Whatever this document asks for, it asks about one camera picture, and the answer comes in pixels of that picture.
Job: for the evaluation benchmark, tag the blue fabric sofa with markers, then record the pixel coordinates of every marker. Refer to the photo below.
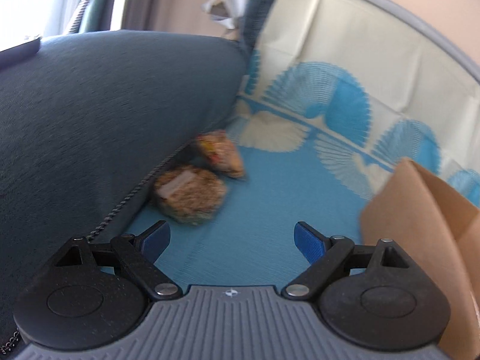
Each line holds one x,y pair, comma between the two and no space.
87,124

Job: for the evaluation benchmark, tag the clear wrapped pastry packet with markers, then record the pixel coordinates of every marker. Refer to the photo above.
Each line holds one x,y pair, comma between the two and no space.
221,153

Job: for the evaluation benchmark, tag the blue white patterned cloth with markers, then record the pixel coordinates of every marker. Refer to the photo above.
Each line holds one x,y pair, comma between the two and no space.
336,93

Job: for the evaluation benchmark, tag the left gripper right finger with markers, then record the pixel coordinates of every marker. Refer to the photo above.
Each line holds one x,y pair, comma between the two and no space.
327,257

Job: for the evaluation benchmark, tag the grey curtain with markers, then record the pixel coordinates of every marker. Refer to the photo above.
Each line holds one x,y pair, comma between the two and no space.
110,15

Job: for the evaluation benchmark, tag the light blue plastic sheet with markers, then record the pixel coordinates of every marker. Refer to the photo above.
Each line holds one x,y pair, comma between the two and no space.
375,3

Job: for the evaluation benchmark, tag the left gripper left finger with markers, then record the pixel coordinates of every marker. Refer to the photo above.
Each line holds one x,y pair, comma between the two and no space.
136,257

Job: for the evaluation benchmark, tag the brown cardboard box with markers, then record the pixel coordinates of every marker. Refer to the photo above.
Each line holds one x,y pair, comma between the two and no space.
439,229

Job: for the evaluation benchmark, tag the round nut cake packet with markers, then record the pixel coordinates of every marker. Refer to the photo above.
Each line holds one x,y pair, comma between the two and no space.
189,194

